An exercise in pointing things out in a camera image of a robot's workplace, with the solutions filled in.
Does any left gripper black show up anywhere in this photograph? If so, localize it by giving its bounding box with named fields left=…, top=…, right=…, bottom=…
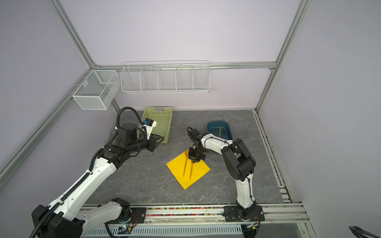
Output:
left=128, top=132, right=164, bottom=154

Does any orange plastic spoon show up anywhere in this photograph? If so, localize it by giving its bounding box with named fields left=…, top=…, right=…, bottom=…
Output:
left=183, top=150, right=189, bottom=177

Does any orange plastic fork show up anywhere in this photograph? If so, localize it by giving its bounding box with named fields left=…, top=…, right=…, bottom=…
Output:
left=189, top=161, right=193, bottom=179

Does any yellow paper napkin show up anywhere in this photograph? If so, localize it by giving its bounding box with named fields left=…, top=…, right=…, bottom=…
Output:
left=167, top=152, right=210, bottom=189

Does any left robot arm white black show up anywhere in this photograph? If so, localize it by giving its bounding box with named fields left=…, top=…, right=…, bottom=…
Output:
left=30, top=107, right=165, bottom=238

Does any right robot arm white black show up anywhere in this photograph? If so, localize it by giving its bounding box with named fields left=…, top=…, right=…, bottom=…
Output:
left=187, top=127, right=265, bottom=223

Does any green perforated plastic basket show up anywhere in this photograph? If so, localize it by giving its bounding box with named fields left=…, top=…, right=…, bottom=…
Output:
left=142, top=107, right=173, bottom=144

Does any dark teal plastic bin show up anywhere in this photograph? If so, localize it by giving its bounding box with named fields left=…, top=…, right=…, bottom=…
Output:
left=207, top=121, right=233, bottom=140

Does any white wire shelf rack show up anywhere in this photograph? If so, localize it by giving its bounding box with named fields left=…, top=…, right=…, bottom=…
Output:
left=120, top=60, right=211, bottom=93

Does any white mesh wall basket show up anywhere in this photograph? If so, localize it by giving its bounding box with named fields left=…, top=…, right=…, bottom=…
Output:
left=72, top=70, right=121, bottom=111

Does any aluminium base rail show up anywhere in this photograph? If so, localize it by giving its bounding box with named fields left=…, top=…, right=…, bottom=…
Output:
left=53, top=203, right=318, bottom=238

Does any black cable at corner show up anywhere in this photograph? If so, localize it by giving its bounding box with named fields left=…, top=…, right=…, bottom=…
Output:
left=349, top=226, right=381, bottom=238

